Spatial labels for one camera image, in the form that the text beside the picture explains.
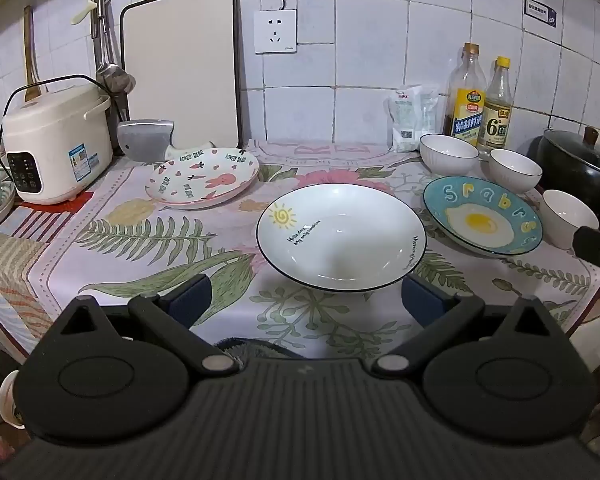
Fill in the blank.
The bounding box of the blue egg print plate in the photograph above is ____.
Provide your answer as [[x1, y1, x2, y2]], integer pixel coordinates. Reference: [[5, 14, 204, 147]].
[[423, 176, 545, 258]]

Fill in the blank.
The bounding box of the brown sauce bottle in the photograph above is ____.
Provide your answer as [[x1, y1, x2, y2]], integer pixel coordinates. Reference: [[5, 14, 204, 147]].
[[444, 42, 487, 148]]

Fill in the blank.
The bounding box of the floral tablecloth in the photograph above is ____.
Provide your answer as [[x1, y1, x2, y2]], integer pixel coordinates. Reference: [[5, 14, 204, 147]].
[[0, 139, 600, 361]]

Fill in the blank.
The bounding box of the cleaver knife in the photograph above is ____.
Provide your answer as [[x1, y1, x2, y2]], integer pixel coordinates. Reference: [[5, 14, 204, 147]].
[[116, 119, 216, 163]]

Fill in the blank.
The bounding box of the white sun print plate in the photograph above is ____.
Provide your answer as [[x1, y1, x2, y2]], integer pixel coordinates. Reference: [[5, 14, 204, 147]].
[[256, 183, 428, 292]]

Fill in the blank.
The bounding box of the cream handled utensil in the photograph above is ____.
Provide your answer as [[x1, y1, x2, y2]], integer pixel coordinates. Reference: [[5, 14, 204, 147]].
[[70, 0, 100, 26]]

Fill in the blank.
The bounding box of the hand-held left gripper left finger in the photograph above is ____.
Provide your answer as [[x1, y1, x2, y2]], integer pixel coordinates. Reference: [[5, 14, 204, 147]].
[[55, 274, 241, 377]]

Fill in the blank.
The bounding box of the white powder bag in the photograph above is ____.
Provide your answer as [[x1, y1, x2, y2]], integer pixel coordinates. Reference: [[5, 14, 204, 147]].
[[391, 84, 441, 153]]

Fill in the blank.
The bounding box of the white rice cooker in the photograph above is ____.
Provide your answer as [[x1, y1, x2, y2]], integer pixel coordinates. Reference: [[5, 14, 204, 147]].
[[1, 82, 115, 206]]

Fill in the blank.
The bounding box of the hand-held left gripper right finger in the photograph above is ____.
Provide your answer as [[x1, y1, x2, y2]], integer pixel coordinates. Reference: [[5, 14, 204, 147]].
[[371, 274, 556, 378]]

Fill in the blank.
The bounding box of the clear vinegar bottle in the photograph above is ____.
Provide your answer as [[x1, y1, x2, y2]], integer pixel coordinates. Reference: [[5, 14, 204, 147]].
[[479, 56, 513, 156]]

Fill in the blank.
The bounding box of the white cup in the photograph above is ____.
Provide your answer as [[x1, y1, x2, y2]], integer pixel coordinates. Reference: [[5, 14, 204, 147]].
[[0, 370, 27, 430]]

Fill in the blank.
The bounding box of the white wall socket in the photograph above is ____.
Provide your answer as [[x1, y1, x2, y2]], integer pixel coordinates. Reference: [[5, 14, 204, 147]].
[[253, 9, 298, 55]]

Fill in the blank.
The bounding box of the black lidded pot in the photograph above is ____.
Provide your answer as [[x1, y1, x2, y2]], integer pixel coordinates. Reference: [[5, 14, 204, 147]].
[[527, 126, 600, 221]]

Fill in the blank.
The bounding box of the rabbit print plate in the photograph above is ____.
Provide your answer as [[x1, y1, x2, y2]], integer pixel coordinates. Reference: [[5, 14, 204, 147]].
[[145, 146, 261, 211]]

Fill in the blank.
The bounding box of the wall sticker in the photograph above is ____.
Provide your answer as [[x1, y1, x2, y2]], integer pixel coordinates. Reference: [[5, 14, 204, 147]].
[[524, 0, 558, 28]]

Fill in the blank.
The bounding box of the wooden spatula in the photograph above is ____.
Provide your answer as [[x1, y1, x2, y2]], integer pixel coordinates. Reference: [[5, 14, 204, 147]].
[[22, 6, 42, 103]]

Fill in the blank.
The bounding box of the cream cutting board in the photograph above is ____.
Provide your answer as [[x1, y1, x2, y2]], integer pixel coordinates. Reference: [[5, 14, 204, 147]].
[[119, 0, 242, 153]]

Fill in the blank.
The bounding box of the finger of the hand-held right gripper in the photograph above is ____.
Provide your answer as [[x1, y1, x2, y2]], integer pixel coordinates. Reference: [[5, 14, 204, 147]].
[[572, 226, 600, 273]]

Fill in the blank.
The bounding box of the white bowl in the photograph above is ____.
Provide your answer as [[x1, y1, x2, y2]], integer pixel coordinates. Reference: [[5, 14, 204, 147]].
[[419, 133, 481, 177], [540, 189, 600, 251], [489, 149, 544, 195]]

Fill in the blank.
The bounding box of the metal ladle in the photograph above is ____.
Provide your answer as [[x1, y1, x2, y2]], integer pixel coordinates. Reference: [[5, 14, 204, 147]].
[[94, 0, 137, 96]]

